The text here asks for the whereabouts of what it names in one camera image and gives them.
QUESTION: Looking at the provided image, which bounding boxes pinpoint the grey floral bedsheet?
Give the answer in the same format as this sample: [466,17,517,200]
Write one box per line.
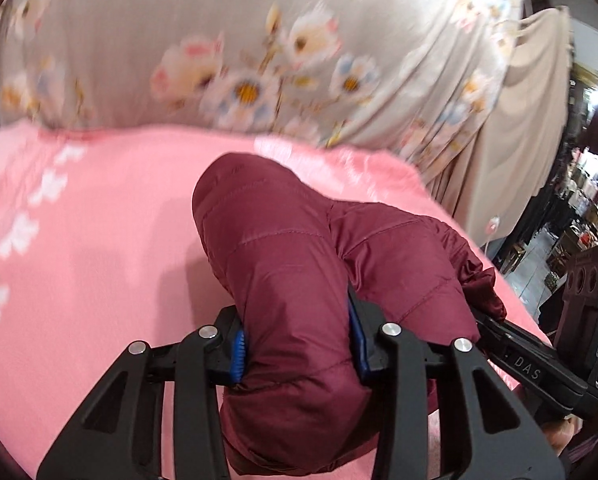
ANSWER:
[0,0,531,187]

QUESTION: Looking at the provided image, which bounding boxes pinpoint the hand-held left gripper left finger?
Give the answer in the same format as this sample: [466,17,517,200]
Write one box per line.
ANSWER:
[36,305,248,480]

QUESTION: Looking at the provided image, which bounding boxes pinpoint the pink blanket with white bows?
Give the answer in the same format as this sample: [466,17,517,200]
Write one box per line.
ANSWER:
[0,124,553,480]

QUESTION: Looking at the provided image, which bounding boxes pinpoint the shelves of assorted goods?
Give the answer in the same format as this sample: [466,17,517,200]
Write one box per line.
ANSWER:
[489,65,598,313]

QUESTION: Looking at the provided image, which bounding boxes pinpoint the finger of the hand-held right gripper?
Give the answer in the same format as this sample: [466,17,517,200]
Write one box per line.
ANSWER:
[472,306,598,420]

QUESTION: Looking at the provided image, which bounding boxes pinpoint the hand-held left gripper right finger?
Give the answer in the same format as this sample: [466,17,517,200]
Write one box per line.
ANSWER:
[346,284,566,480]

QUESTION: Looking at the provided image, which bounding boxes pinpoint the maroon puffer jacket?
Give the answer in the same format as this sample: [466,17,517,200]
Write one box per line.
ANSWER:
[191,152,508,477]

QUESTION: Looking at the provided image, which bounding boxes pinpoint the beige cloth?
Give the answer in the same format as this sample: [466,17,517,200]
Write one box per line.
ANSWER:
[426,6,576,252]

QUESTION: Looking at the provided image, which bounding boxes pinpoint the person's right hand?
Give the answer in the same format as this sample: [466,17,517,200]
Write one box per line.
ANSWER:
[543,412,580,456]

